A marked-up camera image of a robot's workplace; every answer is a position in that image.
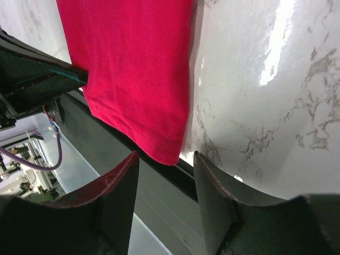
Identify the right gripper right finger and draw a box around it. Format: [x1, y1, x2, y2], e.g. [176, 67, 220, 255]
[193, 152, 339, 254]

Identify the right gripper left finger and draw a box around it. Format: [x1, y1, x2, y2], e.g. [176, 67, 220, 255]
[1, 152, 139, 254]

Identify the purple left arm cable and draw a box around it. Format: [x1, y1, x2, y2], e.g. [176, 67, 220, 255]
[0, 130, 64, 171]

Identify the crimson red t-shirt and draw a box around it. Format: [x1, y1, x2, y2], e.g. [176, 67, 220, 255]
[57, 1, 193, 165]

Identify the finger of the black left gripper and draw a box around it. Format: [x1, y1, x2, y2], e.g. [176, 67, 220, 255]
[1, 30, 89, 118]

